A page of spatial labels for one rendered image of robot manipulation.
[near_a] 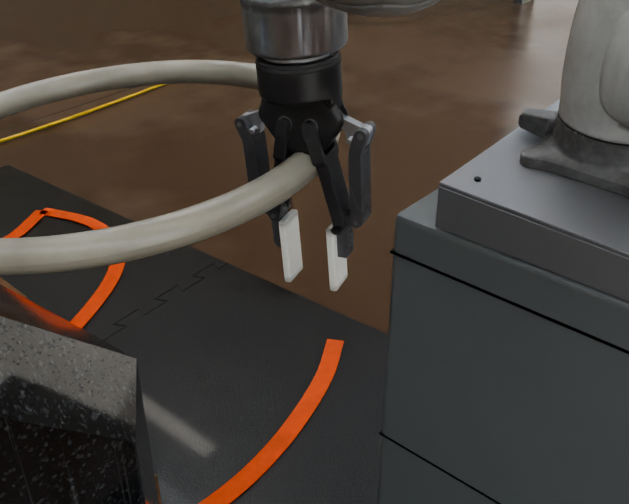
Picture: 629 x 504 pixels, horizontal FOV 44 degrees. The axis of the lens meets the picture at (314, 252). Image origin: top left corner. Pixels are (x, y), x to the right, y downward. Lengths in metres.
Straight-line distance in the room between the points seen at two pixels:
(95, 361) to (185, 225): 0.42
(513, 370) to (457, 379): 0.10
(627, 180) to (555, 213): 0.10
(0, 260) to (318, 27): 0.31
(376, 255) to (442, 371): 1.37
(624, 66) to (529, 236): 0.21
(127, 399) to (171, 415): 0.84
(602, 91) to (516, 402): 0.41
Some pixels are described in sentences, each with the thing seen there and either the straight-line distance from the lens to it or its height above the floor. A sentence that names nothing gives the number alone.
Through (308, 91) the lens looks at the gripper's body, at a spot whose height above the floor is 1.07.
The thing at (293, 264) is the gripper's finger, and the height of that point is 0.87.
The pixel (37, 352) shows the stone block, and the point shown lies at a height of 0.73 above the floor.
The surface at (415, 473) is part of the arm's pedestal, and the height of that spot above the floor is 0.36.
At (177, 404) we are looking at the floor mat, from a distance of 1.92.
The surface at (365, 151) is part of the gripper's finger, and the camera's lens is 0.71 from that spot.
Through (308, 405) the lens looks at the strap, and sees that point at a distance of 1.88.
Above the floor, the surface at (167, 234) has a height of 0.98.
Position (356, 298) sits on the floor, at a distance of 2.26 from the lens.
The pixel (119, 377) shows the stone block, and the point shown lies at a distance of 1.05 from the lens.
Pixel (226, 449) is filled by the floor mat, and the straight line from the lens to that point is 1.80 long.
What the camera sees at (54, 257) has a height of 0.97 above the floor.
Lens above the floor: 1.30
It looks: 32 degrees down
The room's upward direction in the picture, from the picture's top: straight up
